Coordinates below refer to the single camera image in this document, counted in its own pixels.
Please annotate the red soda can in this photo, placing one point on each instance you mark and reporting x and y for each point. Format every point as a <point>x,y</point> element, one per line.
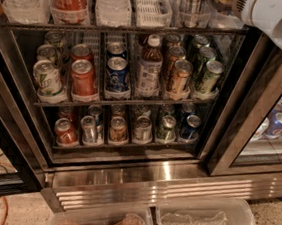
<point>82,52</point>
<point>84,88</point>

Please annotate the white green soda can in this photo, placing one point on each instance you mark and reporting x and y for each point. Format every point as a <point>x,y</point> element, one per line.
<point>49,82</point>

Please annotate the front blue soda can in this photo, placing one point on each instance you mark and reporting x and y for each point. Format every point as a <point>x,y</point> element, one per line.
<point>117,83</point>

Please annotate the rear blue soda can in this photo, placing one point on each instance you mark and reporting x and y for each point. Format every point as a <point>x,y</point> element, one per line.
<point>116,49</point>

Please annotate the front red soda can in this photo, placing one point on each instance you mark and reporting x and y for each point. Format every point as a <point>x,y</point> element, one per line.
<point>84,88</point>

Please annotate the blue label tea bottle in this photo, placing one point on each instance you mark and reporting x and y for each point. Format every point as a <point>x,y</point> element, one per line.
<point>194,13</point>

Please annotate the blue pepsi can behind glass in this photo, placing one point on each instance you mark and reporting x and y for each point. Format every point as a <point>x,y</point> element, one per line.
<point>275,127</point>

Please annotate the rear red soda can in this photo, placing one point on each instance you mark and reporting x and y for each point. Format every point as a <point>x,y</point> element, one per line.
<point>82,52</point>

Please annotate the blue can bottom shelf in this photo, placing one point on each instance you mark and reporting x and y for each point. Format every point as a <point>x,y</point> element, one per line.
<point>190,127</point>

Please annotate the front copper soda can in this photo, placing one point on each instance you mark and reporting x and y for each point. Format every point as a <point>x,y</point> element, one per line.
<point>179,76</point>

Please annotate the grey can bottom shelf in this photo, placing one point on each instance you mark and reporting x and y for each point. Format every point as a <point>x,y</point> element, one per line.
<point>142,130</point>

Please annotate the brown tea bottle white cap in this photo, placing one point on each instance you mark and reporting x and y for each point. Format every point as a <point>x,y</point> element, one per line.
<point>149,67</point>

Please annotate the white plastic shelf tray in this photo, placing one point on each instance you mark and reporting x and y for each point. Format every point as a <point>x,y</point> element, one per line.
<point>153,13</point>

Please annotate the silver can bottom shelf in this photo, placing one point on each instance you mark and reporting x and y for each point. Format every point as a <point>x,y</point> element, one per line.
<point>91,132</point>

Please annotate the blue soda can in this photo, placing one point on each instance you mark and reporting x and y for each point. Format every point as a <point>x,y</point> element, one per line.
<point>117,83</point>
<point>116,49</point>

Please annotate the right clear plastic bin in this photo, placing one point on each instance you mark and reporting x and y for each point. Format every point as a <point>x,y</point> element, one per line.
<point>200,211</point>

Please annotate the left clear plastic bin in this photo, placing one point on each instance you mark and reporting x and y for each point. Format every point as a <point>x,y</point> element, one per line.
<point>114,214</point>

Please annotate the steel fridge door frame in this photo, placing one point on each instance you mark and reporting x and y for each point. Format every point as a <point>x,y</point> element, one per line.
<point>259,86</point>

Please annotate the red can bottom shelf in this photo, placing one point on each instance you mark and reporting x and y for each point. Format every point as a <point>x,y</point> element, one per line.
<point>66,133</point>

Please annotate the green can bottom shelf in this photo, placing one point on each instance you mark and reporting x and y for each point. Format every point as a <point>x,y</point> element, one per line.
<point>165,131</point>

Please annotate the clear plastic bin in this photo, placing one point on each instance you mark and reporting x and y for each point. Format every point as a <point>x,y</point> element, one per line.
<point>114,214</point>
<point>200,211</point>

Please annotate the front green soda can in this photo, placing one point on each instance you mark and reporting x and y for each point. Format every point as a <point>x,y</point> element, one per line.
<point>206,84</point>

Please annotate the orange can bottom shelf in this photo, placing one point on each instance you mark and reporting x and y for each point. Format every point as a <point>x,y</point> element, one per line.
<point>118,130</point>

